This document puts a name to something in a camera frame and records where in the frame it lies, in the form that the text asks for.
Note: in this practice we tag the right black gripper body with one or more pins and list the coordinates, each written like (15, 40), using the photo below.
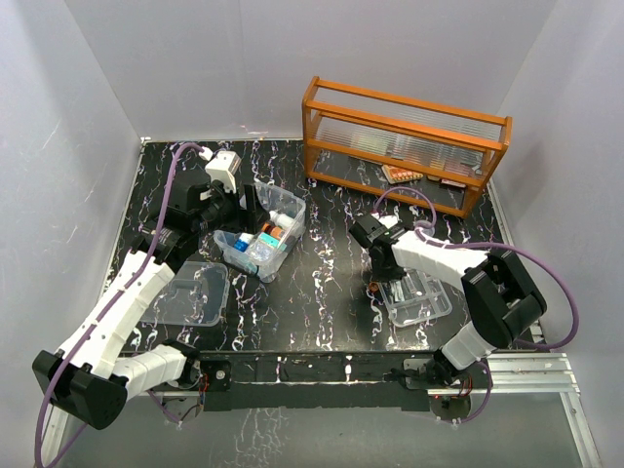
(386, 272)

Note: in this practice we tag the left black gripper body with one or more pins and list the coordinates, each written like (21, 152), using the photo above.
(224, 208)

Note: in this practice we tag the brown bottle orange cap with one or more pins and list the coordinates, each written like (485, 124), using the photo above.
(270, 230)

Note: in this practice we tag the clear plastic medicine box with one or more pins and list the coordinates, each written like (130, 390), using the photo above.
(271, 198)

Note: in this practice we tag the blue header plastic packet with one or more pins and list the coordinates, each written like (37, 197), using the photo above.
(263, 247)

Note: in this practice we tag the white medicine bottle green label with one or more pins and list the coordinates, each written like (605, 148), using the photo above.
(281, 220)

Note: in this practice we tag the clear compartment organizer tray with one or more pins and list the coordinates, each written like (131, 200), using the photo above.
(429, 300)

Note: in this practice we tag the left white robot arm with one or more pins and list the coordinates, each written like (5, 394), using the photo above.
(85, 377)

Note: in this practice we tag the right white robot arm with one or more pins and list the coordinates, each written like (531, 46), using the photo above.
(502, 299)

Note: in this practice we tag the small clear round jar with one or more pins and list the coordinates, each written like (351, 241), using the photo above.
(424, 226)

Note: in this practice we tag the clear plastic box lid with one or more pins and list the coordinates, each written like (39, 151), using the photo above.
(196, 297)

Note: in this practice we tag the orange wooden shelf rack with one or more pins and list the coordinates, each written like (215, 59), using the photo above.
(349, 132)

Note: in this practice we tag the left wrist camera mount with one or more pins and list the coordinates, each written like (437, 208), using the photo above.
(222, 165)

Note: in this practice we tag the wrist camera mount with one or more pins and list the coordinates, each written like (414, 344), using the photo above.
(222, 165)
(388, 224)

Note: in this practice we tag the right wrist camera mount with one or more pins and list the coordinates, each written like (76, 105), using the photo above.
(388, 224)

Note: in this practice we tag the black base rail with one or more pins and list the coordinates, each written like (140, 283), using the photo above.
(406, 380)

